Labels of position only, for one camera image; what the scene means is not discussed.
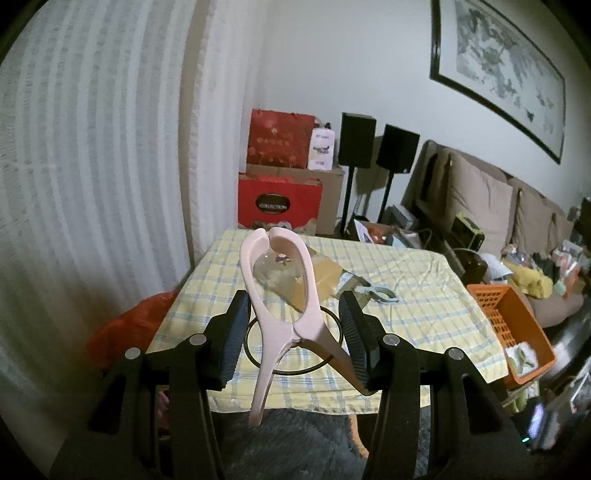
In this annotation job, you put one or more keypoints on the brown sofa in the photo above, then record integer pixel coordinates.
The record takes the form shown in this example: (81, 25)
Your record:
(447, 181)

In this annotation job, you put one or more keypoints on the large beige cushion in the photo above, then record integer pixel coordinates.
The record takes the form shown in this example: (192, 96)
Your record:
(484, 199)

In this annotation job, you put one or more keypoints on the middle beige cushion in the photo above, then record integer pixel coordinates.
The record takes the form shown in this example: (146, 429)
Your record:
(532, 223)

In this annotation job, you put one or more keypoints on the yellow checked tablecloth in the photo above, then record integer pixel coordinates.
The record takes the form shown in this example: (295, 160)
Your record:
(434, 312)

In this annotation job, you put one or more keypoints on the blue clothes clip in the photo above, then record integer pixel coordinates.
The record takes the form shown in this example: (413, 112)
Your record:
(378, 293)

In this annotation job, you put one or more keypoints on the orange plastic basket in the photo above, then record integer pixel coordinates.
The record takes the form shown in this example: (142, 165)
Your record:
(513, 323)

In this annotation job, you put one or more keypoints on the green black power station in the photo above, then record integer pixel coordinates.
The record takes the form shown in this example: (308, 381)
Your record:
(467, 233)

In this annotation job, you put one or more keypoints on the red gift box upper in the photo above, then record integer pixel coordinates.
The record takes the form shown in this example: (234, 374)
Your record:
(279, 139)

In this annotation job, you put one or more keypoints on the red collection gift box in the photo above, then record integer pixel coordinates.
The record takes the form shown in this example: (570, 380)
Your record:
(267, 201)

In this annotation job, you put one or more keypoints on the white nail lamp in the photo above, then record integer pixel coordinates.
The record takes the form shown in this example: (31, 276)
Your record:
(496, 272)

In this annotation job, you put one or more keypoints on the brown cardboard box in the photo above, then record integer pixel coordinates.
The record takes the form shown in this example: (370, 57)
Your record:
(332, 181)

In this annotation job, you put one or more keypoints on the small pink white box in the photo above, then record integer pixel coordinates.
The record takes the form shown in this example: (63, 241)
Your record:
(321, 151)

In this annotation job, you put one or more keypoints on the yellow cloth on sofa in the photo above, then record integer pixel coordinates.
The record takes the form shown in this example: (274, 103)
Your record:
(532, 282)

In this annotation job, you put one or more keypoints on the white curtain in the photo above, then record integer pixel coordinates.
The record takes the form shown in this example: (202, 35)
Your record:
(123, 127)

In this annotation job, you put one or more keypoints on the tan boxed packet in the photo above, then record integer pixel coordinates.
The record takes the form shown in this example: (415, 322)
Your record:
(277, 273)

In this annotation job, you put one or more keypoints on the olive card packet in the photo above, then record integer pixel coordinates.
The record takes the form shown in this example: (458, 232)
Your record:
(349, 281)

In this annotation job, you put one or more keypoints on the red plastic bag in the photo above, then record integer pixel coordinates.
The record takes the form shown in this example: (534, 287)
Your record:
(134, 328)

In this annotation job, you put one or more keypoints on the far beige cushion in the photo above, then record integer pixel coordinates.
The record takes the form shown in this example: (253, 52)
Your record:
(560, 229)

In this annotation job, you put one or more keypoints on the white foam mesh sheet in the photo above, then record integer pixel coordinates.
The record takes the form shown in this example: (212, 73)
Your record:
(522, 358)

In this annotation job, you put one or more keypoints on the right black speaker on stand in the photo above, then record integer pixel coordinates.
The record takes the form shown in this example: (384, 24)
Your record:
(396, 155)

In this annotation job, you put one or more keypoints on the framed ink painting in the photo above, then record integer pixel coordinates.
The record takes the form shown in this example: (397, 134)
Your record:
(479, 52)

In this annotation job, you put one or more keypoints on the black speaker on stand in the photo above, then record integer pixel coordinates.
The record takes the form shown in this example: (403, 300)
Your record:
(356, 147)
(396, 155)

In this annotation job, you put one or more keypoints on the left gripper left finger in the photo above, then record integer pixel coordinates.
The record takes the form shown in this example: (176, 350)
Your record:
(152, 419)

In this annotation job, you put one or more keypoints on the left black speaker on stand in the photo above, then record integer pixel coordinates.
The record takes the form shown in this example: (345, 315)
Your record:
(356, 147)

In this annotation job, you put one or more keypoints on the pink clothes clip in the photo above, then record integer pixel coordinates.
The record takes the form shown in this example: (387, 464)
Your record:
(282, 328)

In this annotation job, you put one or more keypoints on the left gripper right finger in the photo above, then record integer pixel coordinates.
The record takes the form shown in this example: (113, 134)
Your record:
(472, 437)

